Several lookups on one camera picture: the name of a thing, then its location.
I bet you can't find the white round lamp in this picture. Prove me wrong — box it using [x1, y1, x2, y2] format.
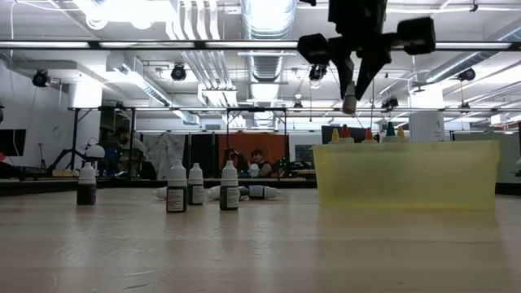
[85, 144, 106, 160]

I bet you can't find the black table edge rail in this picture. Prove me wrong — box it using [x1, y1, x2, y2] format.
[0, 177, 521, 197]

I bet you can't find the large red dye bottle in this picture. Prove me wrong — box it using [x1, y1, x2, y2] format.
[337, 124, 355, 145]

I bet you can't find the small dark green dye bottle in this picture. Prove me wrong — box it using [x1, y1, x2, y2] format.
[219, 160, 240, 212]

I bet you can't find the large green dye bottle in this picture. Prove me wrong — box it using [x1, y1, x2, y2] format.
[382, 120, 401, 143]

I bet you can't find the black monitor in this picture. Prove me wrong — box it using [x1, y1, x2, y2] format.
[0, 129, 27, 157]

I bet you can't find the bright ring ceiling lamp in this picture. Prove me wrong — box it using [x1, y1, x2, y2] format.
[83, 0, 180, 32]

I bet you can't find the small brown dye bottle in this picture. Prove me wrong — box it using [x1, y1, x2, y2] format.
[165, 159, 189, 214]

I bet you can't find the small purple dye bottle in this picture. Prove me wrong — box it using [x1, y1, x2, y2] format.
[76, 161, 98, 206]

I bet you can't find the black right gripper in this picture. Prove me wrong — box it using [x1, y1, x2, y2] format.
[296, 16, 436, 101]

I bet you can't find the white building column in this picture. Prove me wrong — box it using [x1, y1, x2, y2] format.
[408, 87, 446, 143]
[67, 79, 103, 110]

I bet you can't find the person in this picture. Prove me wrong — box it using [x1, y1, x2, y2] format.
[243, 146, 273, 179]
[109, 126, 147, 178]

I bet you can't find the black overhead frame bar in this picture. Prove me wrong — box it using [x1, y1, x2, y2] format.
[0, 39, 521, 53]

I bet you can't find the silver round ventilation duct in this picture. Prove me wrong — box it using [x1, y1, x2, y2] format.
[239, 0, 298, 85]

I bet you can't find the orange partition wall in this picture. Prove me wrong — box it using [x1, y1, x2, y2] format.
[217, 132, 289, 172]

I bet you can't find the white patterned hanging cloth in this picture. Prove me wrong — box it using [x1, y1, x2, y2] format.
[142, 133, 187, 181]

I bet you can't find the yellow translucent plastic bin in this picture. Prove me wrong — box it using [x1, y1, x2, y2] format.
[312, 140, 501, 211]

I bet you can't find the dark chalkboard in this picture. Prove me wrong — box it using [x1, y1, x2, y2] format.
[295, 144, 314, 164]

